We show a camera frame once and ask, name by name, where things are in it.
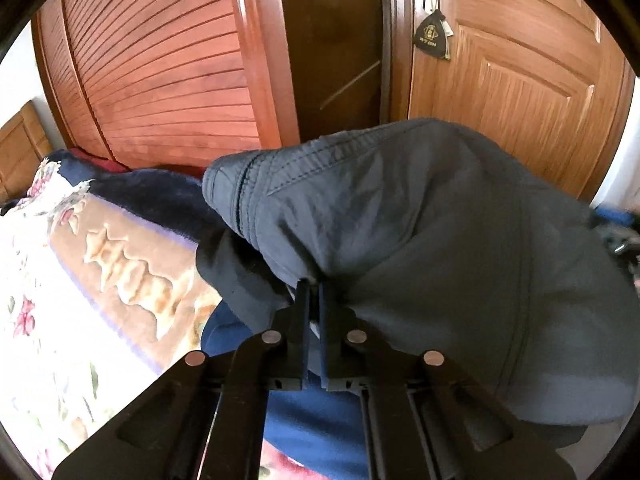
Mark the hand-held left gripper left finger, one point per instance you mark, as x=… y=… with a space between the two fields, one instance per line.
x=302 y=321

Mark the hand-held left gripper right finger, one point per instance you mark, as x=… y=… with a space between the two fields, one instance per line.
x=326 y=326

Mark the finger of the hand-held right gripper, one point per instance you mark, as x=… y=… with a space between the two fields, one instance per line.
x=616 y=217

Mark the black jacket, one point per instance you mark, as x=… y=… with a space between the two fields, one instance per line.
x=425 y=235

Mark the black clothing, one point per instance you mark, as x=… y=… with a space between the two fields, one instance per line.
x=230 y=275

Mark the blue cloth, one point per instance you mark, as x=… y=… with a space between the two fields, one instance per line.
x=310 y=420

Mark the wooden door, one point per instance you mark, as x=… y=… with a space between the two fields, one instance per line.
x=525 y=85

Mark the floral blanket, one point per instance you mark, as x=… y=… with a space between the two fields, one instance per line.
x=125 y=270

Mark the red bed sheet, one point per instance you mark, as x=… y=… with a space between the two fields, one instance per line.
x=102 y=161

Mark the black key pouch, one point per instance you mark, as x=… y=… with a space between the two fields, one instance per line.
x=431 y=35

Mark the wooden slatted wardrobe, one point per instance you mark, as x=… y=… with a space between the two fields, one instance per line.
x=175 y=60

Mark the wooden bed headboard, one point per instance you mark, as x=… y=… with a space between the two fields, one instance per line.
x=20 y=145

